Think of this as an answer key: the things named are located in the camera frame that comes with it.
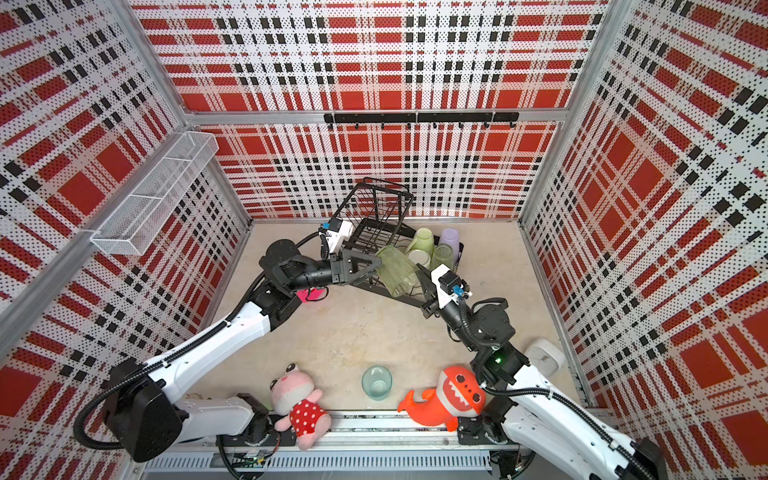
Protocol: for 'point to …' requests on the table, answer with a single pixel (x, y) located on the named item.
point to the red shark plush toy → (460, 393)
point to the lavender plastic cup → (450, 237)
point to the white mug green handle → (424, 240)
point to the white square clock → (545, 357)
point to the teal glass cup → (377, 382)
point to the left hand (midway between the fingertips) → (384, 267)
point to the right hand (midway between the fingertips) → (420, 266)
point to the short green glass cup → (397, 272)
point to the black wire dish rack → (376, 214)
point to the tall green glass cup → (443, 254)
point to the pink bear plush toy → (294, 396)
